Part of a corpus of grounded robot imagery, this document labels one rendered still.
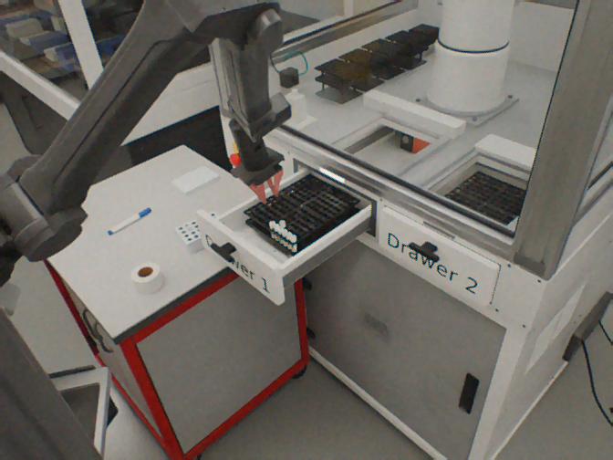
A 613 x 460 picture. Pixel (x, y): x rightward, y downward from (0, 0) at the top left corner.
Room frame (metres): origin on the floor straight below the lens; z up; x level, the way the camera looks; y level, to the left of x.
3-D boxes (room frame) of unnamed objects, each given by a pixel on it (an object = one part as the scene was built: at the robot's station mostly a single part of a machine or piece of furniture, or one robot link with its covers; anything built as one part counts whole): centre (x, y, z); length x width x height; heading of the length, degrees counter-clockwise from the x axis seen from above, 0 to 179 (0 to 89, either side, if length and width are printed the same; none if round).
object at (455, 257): (0.79, -0.27, 0.87); 0.29 x 0.02 x 0.11; 41
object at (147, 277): (0.88, 0.40, 0.78); 0.07 x 0.07 x 0.04
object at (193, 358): (1.15, 0.43, 0.38); 0.62 x 0.58 x 0.76; 41
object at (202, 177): (1.32, 0.34, 0.77); 0.13 x 0.09 x 0.02; 131
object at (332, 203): (0.97, 0.01, 0.87); 0.22 x 0.18 x 0.06; 131
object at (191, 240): (1.05, 0.28, 0.78); 0.12 x 0.08 x 0.04; 122
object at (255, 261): (0.84, 0.16, 0.87); 0.29 x 0.02 x 0.11; 41
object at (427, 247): (0.78, -0.25, 0.91); 0.07 x 0.04 x 0.01; 41
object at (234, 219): (0.98, 0.00, 0.86); 0.40 x 0.26 x 0.06; 131
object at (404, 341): (1.31, -0.46, 0.40); 1.03 x 0.95 x 0.80; 41
